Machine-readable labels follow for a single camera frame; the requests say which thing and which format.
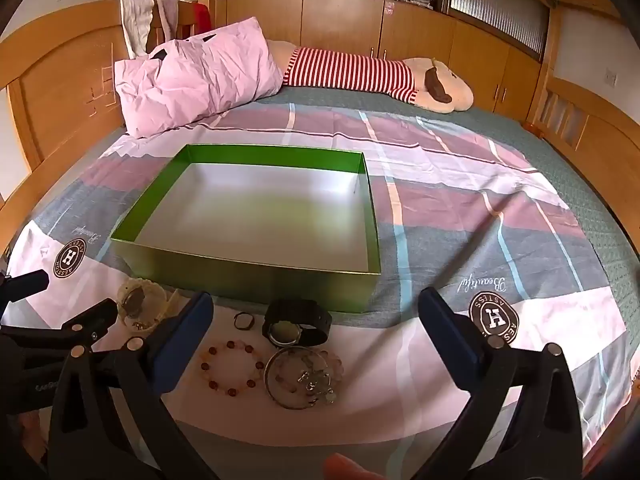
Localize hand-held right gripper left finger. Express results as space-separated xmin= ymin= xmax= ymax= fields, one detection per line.
xmin=47 ymin=291 xmax=214 ymax=480

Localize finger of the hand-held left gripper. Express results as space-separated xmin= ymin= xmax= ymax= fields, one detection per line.
xmin=0 ymin=269 xmax=49 ymax=311
xmin=0 ymin=298 xmax=119 ymax=357

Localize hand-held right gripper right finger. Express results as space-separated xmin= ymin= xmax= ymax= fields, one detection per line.
xmin=415 ymin=287 xmax=583 ymax=480

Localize red bead bracelet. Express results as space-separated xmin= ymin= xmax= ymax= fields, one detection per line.
xmin=199 ymin=340 xmax=266 ymax=397

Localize black wrist watch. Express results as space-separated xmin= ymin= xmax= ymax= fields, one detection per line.
xmin=262 ymin=298 xmax=334 ymax=349

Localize green cardboard box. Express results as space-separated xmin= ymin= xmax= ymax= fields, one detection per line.
xmin=109 ymin=143 xmax=382 ymax=316

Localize person's right hand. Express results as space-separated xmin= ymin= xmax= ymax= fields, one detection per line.
xmin=324 ymin=452 xmax=387 ymax=480

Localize silver metal bangle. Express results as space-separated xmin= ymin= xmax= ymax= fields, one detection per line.
xmin=263 ymin=347 xmax=342 ymax=410

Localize plaid bedsheet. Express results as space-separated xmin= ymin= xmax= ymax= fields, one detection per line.
xmin=0 ymin=104 xmax=632 ymax=480

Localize wooden headboard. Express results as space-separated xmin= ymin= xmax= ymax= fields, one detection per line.
xmin=0 ymin=0 xmax=217 ymax=256

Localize grey-green bed mat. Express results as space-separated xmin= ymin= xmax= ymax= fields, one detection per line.
xmin=250 ymin=85 xmax=640 ymax=411

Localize wooden bed footboard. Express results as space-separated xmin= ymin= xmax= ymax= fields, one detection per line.
xmin=522 ymin=5 xmax=640 ymax=223

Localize pink pillow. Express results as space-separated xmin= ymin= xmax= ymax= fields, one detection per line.
xmin=113 ymin=16 xmax=286 ymax=139

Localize striped plush toy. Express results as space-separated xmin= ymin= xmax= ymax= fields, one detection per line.
xmin=267 ymin=40 xmax=475 ymax=114

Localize white hanging garment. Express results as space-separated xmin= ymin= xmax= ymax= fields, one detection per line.
xmin=117 ymin=0 xmax=156 ymax=59

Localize pink hanging garment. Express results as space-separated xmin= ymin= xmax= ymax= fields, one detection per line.
xmin=152 ymin=0 xmax=182 ymax=44

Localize red cloth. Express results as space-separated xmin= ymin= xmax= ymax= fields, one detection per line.
xmin=192 ymin=2 xmax=214 ymax=37

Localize ribbed glass window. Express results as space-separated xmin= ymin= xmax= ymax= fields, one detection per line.
xmin=446 ymin=0 xmax=552 ymax=57

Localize wooden wall cabinets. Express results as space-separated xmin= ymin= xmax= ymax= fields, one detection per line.
xmin=215 ymin=0 xmax=544 ymax=121

